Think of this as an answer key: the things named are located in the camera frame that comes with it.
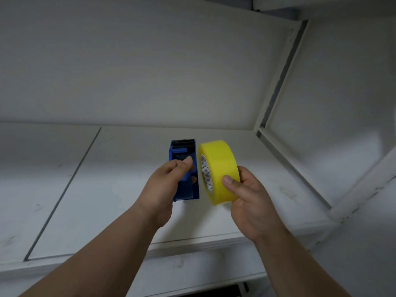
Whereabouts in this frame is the person's left hand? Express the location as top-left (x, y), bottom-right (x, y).
top-left (136, 156), bottom-right (194, 230)

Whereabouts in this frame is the person's right hand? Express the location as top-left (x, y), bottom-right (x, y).
top-left (222, 166), bottom-right (286, 244)

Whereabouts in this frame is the blue tape dispenser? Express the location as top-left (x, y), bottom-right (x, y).
top-left (169, 139), bottom-right (200, 202)

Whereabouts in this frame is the yellow tape roll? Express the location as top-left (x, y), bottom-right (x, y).
top-left (198, 140), bottom-right (241, 206)

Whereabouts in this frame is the person's left forearm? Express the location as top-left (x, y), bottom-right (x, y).
top-left (19, 205), bottom-right (161, 297)

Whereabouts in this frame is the person's right forearm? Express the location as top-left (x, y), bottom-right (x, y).
top-left (254, 227), bottom-right (351, 297)

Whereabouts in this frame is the white metal shelf frame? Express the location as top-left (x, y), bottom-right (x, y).
top-left (253, 0), bottom-right (396, 223)

